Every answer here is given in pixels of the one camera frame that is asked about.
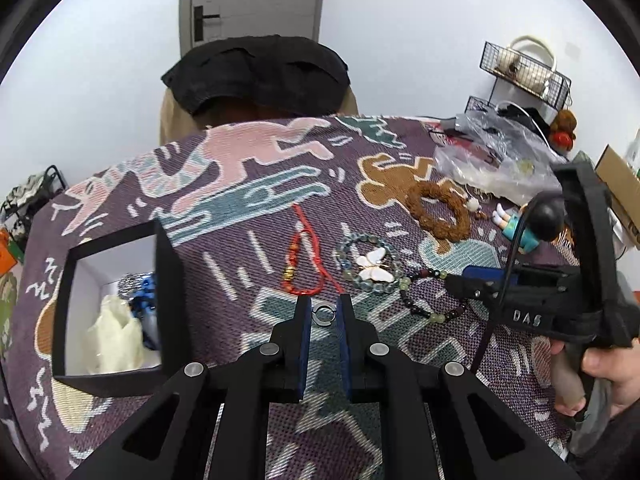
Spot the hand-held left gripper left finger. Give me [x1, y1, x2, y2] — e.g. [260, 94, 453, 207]
[65, 295, 313, 480]

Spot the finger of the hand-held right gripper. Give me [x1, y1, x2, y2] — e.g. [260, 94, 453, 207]
[446, 265, 508, 303]

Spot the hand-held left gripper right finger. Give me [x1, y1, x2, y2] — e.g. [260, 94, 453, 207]
[336, 294, 581, 480]

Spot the black jewelry box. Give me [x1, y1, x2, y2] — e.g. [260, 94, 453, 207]
[52, 220, 193, 397]

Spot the blue bead necklace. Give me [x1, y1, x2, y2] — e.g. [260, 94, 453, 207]
[131, 275, 161, 351]

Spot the silver chain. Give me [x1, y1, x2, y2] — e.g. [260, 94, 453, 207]
[117, 272, 151, 293]

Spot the white cloth pouch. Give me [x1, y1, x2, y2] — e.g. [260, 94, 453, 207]
[86, 294, 146, 375]

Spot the person's right forearm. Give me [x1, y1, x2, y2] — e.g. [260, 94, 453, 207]
[567, 400, 640, 480]

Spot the person's right hand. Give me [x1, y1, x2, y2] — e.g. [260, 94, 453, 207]
[550, 335, 640, 418]

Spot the white butterfly brooch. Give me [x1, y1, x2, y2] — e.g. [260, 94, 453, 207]
[356, 247, 393, 283]

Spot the black-haired doll figurine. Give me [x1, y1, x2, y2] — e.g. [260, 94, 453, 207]
[491, 195, 566, 255]

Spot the clear plastic bag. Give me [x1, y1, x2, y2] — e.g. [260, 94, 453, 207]
[432, 109, 563, 206]

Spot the purple printed blanket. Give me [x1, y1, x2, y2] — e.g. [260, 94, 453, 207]
[0, 114, 586, 480]

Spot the large cardboard box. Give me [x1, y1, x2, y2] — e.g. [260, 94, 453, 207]
[595, 144, 640, 251]

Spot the brown plush toy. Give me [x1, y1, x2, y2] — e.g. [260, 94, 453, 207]
[549, 109, 577, 151]

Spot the white handbag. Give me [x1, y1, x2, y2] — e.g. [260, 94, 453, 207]
[495, 35, 558, 96]

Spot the tan chair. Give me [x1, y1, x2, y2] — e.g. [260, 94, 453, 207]
[159, 87, 360, 146]

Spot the black jacket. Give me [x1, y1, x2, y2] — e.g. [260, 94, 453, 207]
[161, 35, 350, 117]

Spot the green floor mat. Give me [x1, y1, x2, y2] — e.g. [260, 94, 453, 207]
[0, 272, 18, 361]

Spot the orange box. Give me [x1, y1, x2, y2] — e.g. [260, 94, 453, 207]
[0, 227, 25, 266]

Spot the black shoe rack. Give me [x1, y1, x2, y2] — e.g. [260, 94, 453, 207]
[0, 165, 68, 256]

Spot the grey door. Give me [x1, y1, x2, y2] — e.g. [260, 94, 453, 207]
[179, 0, 328, 56]

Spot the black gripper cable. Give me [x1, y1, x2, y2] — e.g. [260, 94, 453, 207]
[472, 192, 566, 378]

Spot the dark bead bracelet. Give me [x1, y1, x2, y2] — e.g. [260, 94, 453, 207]
[397, 267, 473, 325]

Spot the red string bracelet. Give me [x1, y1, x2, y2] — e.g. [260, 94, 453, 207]
[281, 204, 346, 297]

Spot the grey-green bead bracelet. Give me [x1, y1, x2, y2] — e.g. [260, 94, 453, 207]
[335, 232, 406, 295]

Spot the brown rough bead bracelet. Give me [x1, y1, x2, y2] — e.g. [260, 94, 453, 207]
[405, 180, 488, 241]

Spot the black wire rack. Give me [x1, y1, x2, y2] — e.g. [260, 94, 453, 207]
[465, 41, 572, 116]

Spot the black door lock handle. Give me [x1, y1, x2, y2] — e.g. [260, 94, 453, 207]
[192, 5, 221, 41]

